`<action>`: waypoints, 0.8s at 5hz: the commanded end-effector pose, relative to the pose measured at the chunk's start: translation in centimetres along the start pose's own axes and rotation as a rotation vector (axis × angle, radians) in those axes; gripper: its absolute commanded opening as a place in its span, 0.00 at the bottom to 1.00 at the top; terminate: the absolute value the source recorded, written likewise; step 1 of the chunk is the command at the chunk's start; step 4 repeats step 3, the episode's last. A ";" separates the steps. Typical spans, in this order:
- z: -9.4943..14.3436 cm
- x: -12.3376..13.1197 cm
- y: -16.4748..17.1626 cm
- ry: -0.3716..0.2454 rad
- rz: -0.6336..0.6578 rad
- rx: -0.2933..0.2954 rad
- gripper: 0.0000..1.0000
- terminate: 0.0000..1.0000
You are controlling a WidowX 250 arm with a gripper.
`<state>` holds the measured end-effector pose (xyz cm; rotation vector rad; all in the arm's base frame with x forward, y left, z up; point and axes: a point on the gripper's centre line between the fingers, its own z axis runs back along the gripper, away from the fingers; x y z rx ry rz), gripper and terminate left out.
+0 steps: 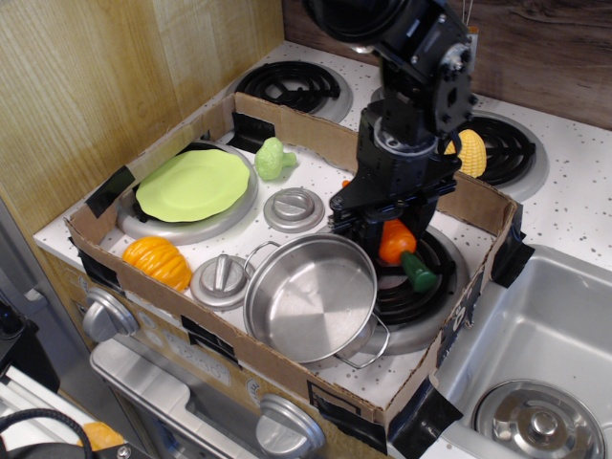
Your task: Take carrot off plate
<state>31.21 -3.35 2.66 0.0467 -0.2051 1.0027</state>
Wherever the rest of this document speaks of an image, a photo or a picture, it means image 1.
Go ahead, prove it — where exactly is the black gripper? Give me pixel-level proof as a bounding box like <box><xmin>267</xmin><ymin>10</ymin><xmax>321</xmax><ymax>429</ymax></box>
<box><xmin>330</xmin><ymin>138</ymin><xmax>461</xmax><ymax>260</ymax></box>

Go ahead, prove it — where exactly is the orange toy carrot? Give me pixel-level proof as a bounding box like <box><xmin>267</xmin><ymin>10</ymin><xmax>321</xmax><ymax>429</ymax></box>
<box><xmin>367</xmin><ymin>218</ymin><xmax>437</xmax><ymax>293</ymax></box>

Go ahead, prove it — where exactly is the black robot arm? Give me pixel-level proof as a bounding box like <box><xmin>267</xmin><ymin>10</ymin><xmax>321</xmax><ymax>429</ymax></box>
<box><xmin>304</xmin><ymin>1</ymin><xmax>477</xmax><ymax>258</ymax></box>

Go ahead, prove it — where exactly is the light green plate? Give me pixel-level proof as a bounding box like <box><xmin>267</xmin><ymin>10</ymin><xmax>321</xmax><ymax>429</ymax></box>
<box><xmin>136</xmin><ymin>148</ymin><xmax>251</xmax><ymax>223</ymax></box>

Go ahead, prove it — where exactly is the front right stove burner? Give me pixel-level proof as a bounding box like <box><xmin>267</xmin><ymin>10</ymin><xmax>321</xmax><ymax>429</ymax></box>
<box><xmin>361</xmin><ymin>227</ymin><xmax>470</xmax><ymax>356</ymax></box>

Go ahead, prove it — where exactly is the silver centre stove knob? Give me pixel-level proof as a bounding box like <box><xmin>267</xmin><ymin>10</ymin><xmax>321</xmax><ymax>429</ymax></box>
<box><xmin>263</xmin><ymin>187</ymin><xmax>325</xmax><ymax>233</ymax></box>

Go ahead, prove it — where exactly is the silver stove knob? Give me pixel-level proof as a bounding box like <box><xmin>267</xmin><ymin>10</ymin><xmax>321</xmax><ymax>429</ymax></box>
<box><xmin>189</xmin><ymin>253</ymin><xmax>254</xmax><ymax>311</ymax></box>
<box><xmin>370</xmin><ymin>87</ymin><xmax>384</xmax><ymax>103</ymax></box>
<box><xmin>263</xmin><ymin>187</ymin><xmax>325</xmax><ymax>233</ymax></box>

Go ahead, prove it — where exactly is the yellow toy corn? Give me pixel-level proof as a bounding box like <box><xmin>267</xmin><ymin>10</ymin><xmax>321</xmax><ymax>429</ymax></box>
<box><xmin>458</xmin><ymin>129</ymin><xmax>487</xmax><ymax>178</ymax></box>

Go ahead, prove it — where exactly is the stainless steel pot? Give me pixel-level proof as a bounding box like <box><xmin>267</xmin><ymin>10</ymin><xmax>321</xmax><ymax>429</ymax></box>
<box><xmin>243</xmin><ymin>233</ymin><xmax>387</xmax><ymax>370</ymax></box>

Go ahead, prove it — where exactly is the cardboard fence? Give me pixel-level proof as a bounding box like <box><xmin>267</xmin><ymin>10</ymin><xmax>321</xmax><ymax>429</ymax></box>
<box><xmin>66</xmin><ymin>94</ymin><xmax>523</xmax><ymax>458</ymax></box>

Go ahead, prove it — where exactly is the silver back stove knob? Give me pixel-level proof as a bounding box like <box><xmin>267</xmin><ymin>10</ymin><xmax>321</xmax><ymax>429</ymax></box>
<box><xmin>370</xmin><ymin>87</ymin><xmax>384</xmax><ymax>103</ymax></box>

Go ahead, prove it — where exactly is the back right stove burner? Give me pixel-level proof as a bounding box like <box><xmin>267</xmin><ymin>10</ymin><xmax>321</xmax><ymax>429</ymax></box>
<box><xmin>396</xmin><ymin>110</ymin><xmax>551</xmax><ymax>203</ymax></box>

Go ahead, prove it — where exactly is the green toy broccoli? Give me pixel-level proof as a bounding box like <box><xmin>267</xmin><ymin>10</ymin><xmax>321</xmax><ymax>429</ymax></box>
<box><xmin>254</xmin><ymin>137</ymin><xmax>297</xmax><ymax>181</ymax></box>

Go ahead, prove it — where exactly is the back left stove burner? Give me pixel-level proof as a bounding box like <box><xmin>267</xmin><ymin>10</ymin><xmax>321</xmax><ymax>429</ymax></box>
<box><xmin>227</xmin><ymin>60</ymin><xmax>353</xmax><ymax>123</ymax></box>

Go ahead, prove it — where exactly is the silver front stove knob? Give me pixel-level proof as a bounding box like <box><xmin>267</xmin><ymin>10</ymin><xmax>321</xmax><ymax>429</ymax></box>
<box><xmin>189</xmin><ymin>253</ymin><xmax>254</xmax><ymax>311</ymax></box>

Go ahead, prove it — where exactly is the silver sink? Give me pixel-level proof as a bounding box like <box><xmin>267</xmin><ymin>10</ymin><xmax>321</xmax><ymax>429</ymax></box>
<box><xmin>388</xmin><ymin>246</ymin><xmax>611</xmax><ymax>458</ymax></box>

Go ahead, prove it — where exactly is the hanging silver spatula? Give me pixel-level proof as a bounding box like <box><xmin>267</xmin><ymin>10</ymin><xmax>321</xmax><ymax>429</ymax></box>
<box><xmin>466</xmin><ymin>1</ymin><xmax>479</xmax><ymax>73</ymax></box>

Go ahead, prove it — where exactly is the silver oven knob right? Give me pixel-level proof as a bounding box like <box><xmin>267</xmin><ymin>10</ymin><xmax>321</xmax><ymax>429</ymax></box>
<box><xmin>255</xmin><ymin>394</ymin><xmax>326</xmax><ymax>458</ymax></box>

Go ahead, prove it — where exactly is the silver oven knob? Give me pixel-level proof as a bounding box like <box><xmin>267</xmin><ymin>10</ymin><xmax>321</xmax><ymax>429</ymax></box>
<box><xmin>82</xmin><ymin>287</ymin><xmax>140</xmax><ymax>342</ymax></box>
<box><xmin>255</xmin><ymin>394</ymin><xmax>326</xmax><ymax>458</ymax></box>

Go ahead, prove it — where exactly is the silver pot lid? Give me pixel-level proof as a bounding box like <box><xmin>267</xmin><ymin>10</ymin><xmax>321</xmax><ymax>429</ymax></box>
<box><xmin>471</xmin><ymin>380</ymin><xmax>607</xmax><ymax>458</ymax></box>

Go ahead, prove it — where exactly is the orange toy pumpkin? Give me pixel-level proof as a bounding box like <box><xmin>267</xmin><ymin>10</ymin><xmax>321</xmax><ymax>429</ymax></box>
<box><xmin>121</xmin><ymin>236</ymin><xmax>192</xmax><ymax>292</ymax></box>

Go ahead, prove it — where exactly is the silver oven knob left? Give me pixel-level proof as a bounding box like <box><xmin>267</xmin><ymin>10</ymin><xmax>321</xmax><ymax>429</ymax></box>
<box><xmin>82</xmin><ymin>287</ymin><xmax>140</xmax><ymax>342</ymax></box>

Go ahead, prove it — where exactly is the orange object bottom left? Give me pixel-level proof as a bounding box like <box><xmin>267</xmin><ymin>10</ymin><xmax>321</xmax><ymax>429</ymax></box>
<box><xmin>82</xmin><ymin>421</ymin><xmax>124</xmax><ymax>451</ymax></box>

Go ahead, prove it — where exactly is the oven door handle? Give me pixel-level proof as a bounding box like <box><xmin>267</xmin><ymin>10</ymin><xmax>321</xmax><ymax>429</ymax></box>
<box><xmin>90</xmin><ymin>339</ymin><xmax>263</xmax><ymax>458</ymax></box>

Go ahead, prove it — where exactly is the black cable bottom left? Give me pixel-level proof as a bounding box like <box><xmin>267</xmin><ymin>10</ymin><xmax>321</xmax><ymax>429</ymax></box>
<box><xmin>0</xmin><ymin>407</ymin><xmax>93</xmax><ymax>459</ymax></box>

